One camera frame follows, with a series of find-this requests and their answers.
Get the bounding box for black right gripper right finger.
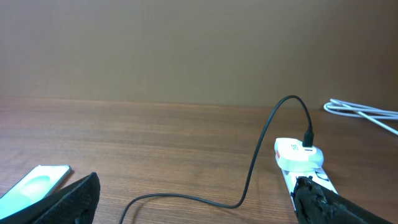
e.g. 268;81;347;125
292;176;391;224

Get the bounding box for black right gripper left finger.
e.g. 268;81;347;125
1;172;100;224

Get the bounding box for teal screen Galaxy smartphone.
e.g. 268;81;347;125
1;165;72;219

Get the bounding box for white cables at corner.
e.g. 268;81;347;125
323;98;398;136

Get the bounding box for black USB charging cable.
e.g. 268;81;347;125
118;95;315;224

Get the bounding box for white power strip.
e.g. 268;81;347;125
274;138;338;210

